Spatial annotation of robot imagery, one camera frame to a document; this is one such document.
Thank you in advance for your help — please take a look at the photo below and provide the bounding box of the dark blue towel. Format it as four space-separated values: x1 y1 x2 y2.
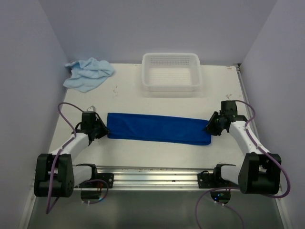
107 113 212 146

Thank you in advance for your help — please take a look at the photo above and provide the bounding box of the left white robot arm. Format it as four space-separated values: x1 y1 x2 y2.
34 111 110 198

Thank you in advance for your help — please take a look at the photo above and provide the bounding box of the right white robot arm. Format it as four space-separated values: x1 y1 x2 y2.
197 100 281 195

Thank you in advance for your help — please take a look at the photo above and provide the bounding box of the light blue towel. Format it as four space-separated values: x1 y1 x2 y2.
63 58 115 93

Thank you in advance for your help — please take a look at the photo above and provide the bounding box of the white perforated plastic basket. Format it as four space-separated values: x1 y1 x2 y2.
141 53 203 93

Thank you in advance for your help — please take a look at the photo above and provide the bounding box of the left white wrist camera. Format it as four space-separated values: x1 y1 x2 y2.
86 105 96 112

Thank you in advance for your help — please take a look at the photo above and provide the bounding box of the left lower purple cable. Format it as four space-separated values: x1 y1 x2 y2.
81 180 109 205

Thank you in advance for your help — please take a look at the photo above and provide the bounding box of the aluminium mounting rail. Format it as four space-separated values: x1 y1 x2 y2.
71 167 241 191

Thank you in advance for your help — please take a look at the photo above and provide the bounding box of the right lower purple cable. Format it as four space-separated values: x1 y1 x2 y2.
194 187 246 229

